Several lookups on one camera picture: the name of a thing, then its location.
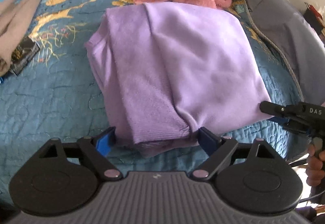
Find grey garment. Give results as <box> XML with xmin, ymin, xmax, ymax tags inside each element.
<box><xmin>235</xmin><ymin>0</ymin><xmax>325</xmax><ymax>106</ymax></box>

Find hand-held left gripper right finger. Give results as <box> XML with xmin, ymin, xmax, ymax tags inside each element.
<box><xmin>192</xmin><ymin>127</ymin><xmax>273</xmax><ymax>181</ymax></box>

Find black box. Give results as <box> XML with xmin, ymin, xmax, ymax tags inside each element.
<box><xmin>303</xmin><ymin>2</ymin><xmax>325</xmax><ymax>30</ymax></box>

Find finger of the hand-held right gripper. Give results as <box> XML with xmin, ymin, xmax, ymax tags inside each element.
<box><xmin>258</xmin><ymin>101</ymin><xmax>288</xmax><ymax>116</ymax></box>
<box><xmin>272</xmin><ymin>116</ymin><xmax>291</xmax><ymax>128</ymax></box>

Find black packet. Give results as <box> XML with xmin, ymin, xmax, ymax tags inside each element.
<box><xmin>10</xmin><ymin>37</ymin><xmax>40</xmax><ymax>76</ymax></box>

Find blue floral quilt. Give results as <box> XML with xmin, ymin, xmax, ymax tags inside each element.
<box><xmin>0</xmin><ymin>0</ymin><xmax>309</xmax><ymax>199</ymax></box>

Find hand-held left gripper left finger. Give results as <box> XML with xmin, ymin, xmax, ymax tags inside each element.
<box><xmin>42</xmin><ymin>126</ymin><xmax>124</xmax><ymax>181</ymax></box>

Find taupe pants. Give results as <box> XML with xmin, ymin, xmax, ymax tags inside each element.
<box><xmin>0</xmin><ymin>0</ymin><xmax>42</xmax><ymax>77</ymax></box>

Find person's right hand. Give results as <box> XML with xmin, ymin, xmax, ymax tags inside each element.
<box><xmin>306</xmin><ymin>143</ymin><xmax>325</xmax><ymax>186</ymax></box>

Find purple sweater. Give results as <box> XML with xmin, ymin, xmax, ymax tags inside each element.
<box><xmin>84</xmin><ymin>2</ymin><xmax>272</xmax><ymax>158</ymax></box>

